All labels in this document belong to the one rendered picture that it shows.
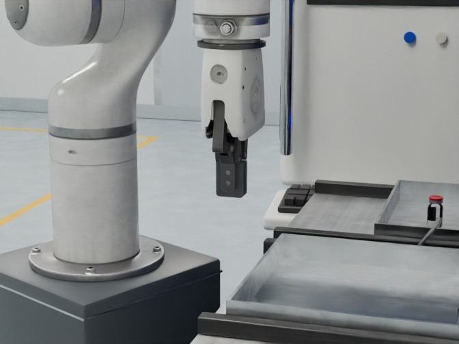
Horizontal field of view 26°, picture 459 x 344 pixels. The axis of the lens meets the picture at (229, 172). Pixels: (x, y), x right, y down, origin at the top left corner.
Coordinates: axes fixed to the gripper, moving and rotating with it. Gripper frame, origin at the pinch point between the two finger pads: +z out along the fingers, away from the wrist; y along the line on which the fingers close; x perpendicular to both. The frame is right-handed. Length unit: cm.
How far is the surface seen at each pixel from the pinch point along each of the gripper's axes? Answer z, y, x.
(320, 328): 14.1, -6.7, -11.8
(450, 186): 13, 54, -21
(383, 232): 13.7, 28.8, -13.6
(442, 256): 13.7, 20.2, -22.3
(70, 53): 59, 545, 282
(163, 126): 103, 519, 202
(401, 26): -9, 90, -8
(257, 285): 15.1, 6.8, -1.4
